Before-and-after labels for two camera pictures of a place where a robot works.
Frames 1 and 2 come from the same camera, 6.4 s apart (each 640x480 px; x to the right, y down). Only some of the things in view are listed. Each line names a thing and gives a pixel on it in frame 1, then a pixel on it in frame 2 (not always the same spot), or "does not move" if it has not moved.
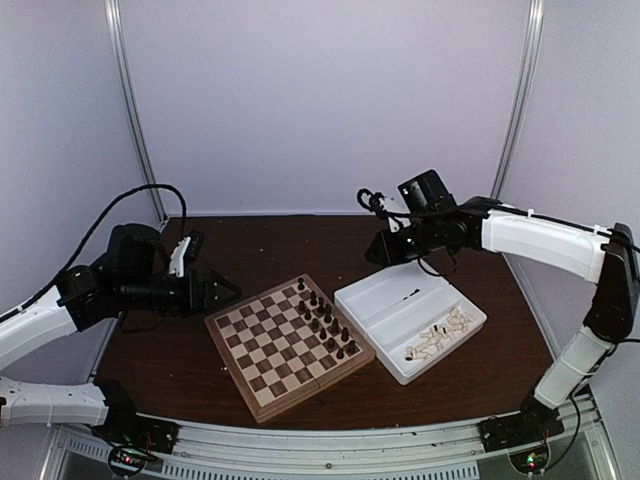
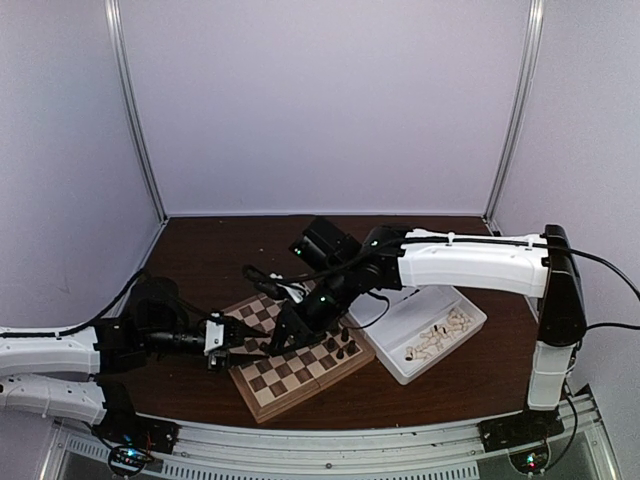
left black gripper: (207, 298) → (235, 327)
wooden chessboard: (287, 345) does not move
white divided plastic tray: (410, 318) does not move
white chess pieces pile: (432, 340) does not move
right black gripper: (382, 243) → (291, 319)
